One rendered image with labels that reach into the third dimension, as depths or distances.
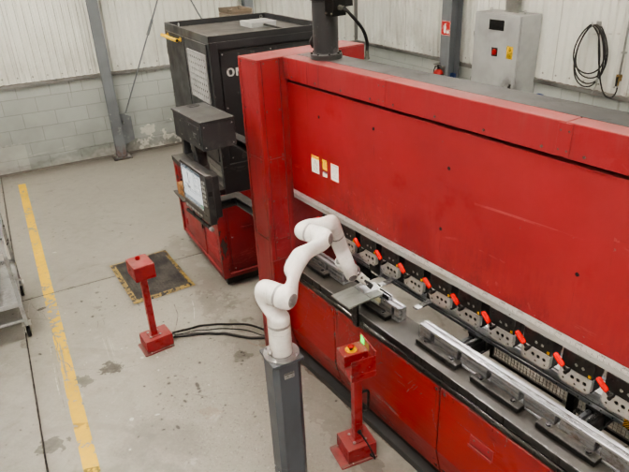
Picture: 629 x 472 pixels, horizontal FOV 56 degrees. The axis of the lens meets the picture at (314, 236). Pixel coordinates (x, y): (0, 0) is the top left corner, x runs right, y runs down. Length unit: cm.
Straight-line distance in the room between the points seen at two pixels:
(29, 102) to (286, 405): 727
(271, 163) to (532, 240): 194
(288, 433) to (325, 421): 82
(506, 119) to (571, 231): 52
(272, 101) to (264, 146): 29
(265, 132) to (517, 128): 185
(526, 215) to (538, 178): 18
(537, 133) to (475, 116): 32
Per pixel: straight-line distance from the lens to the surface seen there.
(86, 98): 974
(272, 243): 418
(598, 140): 236
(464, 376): 325
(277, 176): 402
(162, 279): 601
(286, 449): 350
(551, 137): 246
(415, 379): 348
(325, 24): 363
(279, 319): 299
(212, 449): 414
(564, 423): 301
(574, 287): 262
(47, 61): 958
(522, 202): 263
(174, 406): 450
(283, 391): 322
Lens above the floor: 294
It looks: 27 degrees down
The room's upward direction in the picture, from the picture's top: 3 degrees counter-clockwise
